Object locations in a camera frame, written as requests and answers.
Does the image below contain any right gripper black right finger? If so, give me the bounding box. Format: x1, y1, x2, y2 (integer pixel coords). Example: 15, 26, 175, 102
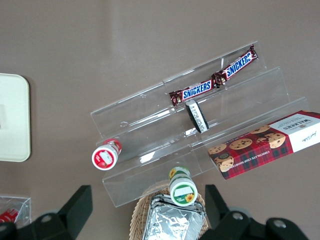
199, 184, 320, 240

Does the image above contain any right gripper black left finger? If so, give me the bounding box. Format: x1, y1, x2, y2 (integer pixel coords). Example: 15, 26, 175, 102
0, 184, 94, 240

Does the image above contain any oval light wicker basket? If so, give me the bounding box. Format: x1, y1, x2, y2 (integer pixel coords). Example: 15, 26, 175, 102
129, 186, 212, 240

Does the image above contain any beige plastic tray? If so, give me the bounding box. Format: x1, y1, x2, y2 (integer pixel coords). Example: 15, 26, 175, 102
0, 73, 31, 163

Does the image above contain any clear acrylic bottle rack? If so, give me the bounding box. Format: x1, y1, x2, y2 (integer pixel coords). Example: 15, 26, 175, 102
0, 196, 32, 226

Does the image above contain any red cola bottle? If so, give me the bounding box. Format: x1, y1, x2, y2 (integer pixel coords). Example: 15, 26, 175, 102
0, 207, 20, 225

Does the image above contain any green lid white cup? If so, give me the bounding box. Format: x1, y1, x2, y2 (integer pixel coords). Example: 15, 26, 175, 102
168, 166, 199, 206

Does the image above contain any stack of foil trays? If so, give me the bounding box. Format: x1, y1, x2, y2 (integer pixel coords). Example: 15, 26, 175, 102
142, 194, 207, 240

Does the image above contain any red lid white cup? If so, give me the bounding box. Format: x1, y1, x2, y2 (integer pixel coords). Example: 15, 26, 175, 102
91, 138, 123, 171

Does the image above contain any red tartan cookie box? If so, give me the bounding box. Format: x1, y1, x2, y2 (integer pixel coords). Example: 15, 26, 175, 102
207, 109, 320, 181

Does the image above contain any small black white box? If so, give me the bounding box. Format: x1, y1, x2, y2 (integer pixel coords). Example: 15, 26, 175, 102
185, 99, 210, 134

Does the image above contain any clear acrylic stepped shelf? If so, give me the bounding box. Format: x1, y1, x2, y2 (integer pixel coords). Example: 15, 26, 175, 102
162, 40, 309, 173
90, 81, 203, 208

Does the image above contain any brown snickers bar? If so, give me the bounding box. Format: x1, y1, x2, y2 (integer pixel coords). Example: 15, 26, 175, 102
211, 44, 258, 86
168, 79, 221, 107

